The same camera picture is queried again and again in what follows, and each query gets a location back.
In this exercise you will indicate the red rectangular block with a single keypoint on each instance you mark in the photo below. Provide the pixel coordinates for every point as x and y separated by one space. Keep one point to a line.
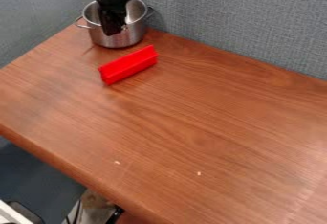
128 65

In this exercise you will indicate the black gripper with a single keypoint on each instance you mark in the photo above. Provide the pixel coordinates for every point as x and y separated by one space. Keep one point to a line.
112 16

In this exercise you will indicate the stainless steel pot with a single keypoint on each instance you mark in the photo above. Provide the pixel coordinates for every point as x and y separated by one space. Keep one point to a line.
134 31

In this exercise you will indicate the metal table leg frame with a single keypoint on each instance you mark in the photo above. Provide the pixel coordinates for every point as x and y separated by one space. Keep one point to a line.
94 210

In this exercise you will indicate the white object at corner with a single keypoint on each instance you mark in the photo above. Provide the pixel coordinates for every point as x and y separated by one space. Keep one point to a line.
14 213

